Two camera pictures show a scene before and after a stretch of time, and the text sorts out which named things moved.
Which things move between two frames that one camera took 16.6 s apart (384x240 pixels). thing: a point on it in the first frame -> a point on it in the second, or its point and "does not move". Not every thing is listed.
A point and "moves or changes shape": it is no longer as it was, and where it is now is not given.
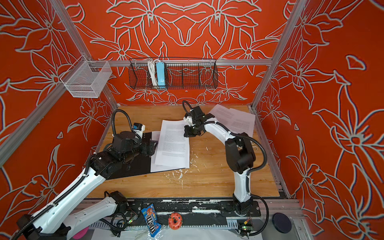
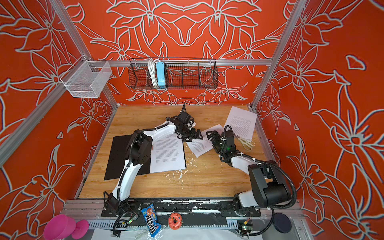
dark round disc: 282,222 does not move
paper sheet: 223,115 -> 200,147
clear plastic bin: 86,79 does not move
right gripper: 187,133 -> 214,141
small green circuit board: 247,228 does not move
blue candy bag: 150,216 does not move
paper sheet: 173,148 moves or changes shape
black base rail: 208,208 does not move
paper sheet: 242,122 does not move
